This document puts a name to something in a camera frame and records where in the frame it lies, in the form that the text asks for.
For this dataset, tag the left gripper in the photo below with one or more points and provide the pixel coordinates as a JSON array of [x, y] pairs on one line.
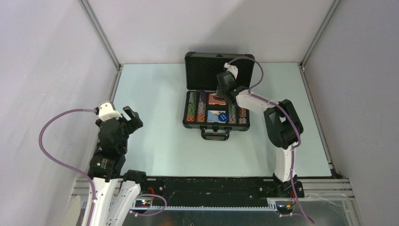
[[135, 122]]

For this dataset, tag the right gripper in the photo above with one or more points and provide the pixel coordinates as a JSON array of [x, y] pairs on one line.
[[219, 91]]

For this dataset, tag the red playing card box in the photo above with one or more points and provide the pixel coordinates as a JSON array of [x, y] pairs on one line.
[[214, 100]]

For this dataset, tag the blue round button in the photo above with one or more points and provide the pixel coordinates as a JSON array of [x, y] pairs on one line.
[[223, 117]]

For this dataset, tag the black poker set case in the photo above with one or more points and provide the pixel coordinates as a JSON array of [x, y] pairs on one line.
[[201, 71]]

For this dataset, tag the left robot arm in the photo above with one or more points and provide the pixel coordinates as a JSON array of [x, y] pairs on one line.
[[112, 194]]

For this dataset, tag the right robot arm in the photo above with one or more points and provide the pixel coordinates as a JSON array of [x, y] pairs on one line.
[[282, 123]]

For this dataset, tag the purple chip stack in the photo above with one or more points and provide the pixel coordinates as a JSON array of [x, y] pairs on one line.
[[202, 99]]

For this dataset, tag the blue playing card box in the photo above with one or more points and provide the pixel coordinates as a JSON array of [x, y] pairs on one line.
[[212, 116]]

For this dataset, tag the green blue chip stack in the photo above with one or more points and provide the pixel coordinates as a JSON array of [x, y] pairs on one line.
[[192, 98]]

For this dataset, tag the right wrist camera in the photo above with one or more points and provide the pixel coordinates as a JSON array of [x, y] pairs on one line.
[[232, 69]]

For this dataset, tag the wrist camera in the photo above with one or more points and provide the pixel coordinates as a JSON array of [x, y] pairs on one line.
[[232, 69], [106, 111]]

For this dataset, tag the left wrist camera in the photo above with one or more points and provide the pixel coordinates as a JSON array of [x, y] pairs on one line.
[[106, 111]]

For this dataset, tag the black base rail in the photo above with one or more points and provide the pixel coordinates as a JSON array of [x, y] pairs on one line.
[[218, 192]]

